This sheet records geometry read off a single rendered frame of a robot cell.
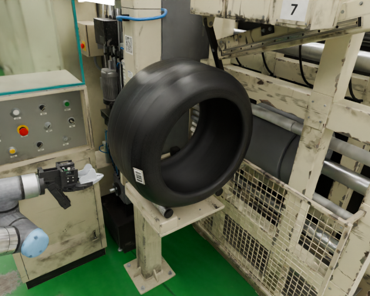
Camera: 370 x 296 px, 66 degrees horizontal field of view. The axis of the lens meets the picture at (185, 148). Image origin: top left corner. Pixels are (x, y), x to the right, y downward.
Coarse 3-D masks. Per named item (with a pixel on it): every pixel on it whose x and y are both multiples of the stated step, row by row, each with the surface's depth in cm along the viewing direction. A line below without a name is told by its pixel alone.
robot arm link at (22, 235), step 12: (0, 228) 75; (12, 228) 78; (24, 228) 80; (36, 228) 82; (0, 240) 73; (12, 240) 76; (24, 240) 78; (36, 240) 79; (48, 240) 83; (0, 252) 73; (12, 252) 77; (24, 252) 78; (36, 252) 80
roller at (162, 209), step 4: (156, 204) 124; (160, 208) 122; (164, 208) 121; (168, 208) 120; (160, 212) 122; (164, 212) 120; (168, 212) 120; (172, 212) 121; (164, 216) 120; (168, 216) 121
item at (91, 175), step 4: (88, 172) 97; (92, 172) 98; (84, 176) 97; (88, 176) 98; (92, 176) 99; (96, 176) 100; (100, 176) 102; (80, 180) 97; (84, 180) 98; (88, 180) 98; (92, 180) 99; (96, 180) 100
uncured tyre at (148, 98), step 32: (160, 64) 108; (192, 64) 105; (128, 96) 103; (160, 96) 94; (192, 96) 96; (224, 96) 104; (128, 128) 98; (160, 128) 94; (224, 128) 142; (128, 160) 100; (160, 160) 99; (192, 160) 148; (224, 160) 139; (160, 192) 107; (192, 192) 120
